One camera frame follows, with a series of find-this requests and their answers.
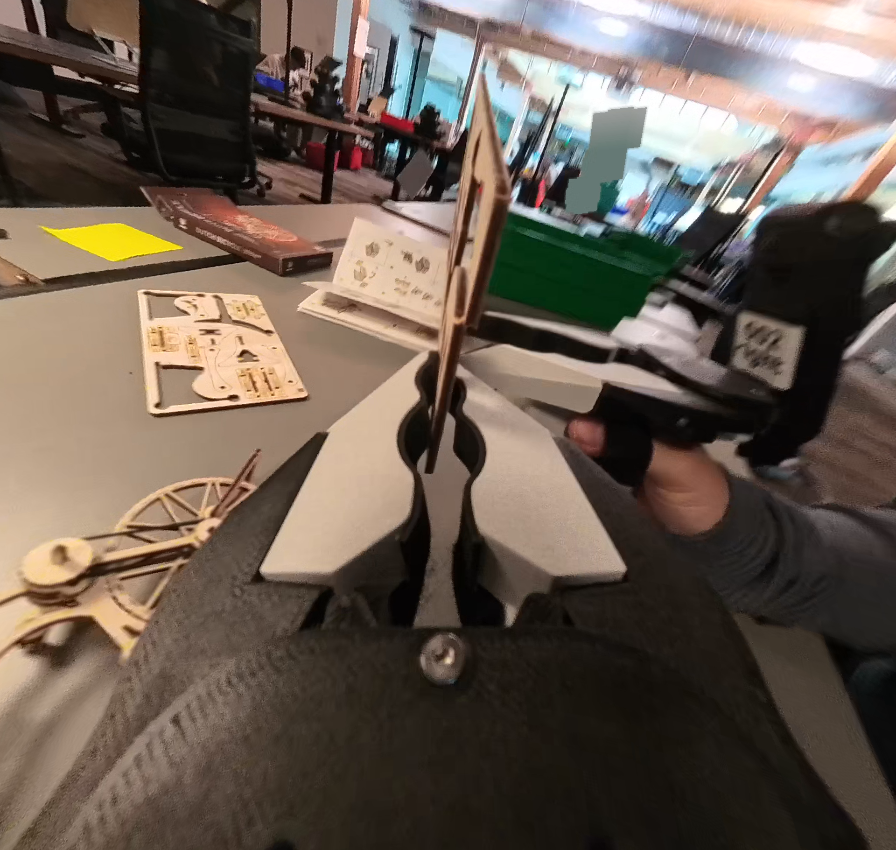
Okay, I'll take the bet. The white instruction booklet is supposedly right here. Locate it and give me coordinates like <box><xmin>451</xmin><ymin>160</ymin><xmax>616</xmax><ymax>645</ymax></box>
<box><xmin>296</xmin><ymin>216</ymin><xmax>491</xmax><ymax>355</ymax></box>

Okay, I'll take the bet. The black office chair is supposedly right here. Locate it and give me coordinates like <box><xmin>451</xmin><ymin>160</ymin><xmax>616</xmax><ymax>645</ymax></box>
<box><xmin>115</xmin><ymin>0</ymin><xmax>274</xmax><ymax>201</ymax></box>

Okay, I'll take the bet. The person's right forearm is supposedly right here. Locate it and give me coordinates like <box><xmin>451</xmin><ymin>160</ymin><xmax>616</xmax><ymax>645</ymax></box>
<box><xmin>661</xmin><ymin>475</ymin><xmax>896</xmax><ymax>655</ymax></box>

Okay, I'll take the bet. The dark wooden desk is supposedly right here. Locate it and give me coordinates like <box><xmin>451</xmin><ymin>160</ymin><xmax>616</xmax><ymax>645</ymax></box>
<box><xmin>0</xmin><ymin>22</ymin><xmax>141</xmax><ymax>140</ymax></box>

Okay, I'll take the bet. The yellow paper sheet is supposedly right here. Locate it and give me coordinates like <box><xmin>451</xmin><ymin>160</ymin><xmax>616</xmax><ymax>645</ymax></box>
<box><xmin>38</xmin><ymin>223</ymin><xmax>186</xmax><ymax>263</ymax></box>

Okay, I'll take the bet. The person's right hand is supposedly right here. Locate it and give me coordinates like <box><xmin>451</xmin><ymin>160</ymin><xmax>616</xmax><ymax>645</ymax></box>
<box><xmin>566</xmin><ymin>416</ymin><xmax>733</xmax><ymax>537</ymax></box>

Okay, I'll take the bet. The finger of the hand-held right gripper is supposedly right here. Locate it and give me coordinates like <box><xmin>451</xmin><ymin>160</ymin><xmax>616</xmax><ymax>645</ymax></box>
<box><xmin>458</xmin><ymin>343</ymin><xmax>604</xmax><ymax>439</ymax></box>
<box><xmin>476</xmin><ymin>309</ymin><xmax>634</xmax><ymax>371</ymax></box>

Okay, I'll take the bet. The background work table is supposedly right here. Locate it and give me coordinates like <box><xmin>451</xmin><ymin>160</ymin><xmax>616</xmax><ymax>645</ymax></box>
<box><xmin>251</xmin><ymin>92</ymin><xmax>382</xmax><ymax>205</ymax></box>

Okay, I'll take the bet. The large wooden parts sheet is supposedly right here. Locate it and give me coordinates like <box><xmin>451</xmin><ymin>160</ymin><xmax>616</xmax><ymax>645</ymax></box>
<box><xmin>136</xmin><ymin>288</ymin><xmax>310</xmax><ymax>418</ymax></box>

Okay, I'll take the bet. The dark brown product box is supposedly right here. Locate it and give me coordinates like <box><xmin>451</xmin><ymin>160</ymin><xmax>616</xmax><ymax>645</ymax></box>
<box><xmin>139</xmin><ymin>185</ymin><xmax>335</xmax><ymax>278</ymax></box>

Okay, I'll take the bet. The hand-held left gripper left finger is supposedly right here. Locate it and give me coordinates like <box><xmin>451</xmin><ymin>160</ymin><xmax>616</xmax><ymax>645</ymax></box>
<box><xmin>258</xmin><ymin>351</ymin><xmax>429</xmax><ymax>627</ymax></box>

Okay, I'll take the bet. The beige board stand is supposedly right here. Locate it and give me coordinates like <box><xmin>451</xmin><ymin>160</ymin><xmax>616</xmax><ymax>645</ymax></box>
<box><xmin>66</xmin><ymin>0</ymin><xmax>142</xmax><ymax>60</ymax></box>

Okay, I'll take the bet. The small cut-out wooden parts sheet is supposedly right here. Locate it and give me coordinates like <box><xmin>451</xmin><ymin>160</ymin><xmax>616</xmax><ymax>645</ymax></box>
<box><xmin>422</xmin><ymin>71</ymin><xmax>513</xmax><ymax>474</ymax></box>

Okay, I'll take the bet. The green plastic crate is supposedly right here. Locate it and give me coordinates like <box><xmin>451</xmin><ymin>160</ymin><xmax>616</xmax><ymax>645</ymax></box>
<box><xmin>485</xmin><ymin>210</ymin><xmax>686</xmax><ymax>331</ymax></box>

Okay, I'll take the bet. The wooden wheel model assembly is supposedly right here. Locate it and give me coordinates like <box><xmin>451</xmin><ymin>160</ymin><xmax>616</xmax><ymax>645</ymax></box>
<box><xmin>0</xmin><ymin>448</ymin><xmax>263</xmax><ymax>663</ymax></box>

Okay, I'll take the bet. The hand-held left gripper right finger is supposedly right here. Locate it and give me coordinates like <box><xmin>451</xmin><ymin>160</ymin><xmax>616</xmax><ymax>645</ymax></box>
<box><xmin>448</xmin><ymin>360</ymin><xmax>628</xmax><ymax>627</ymax></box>

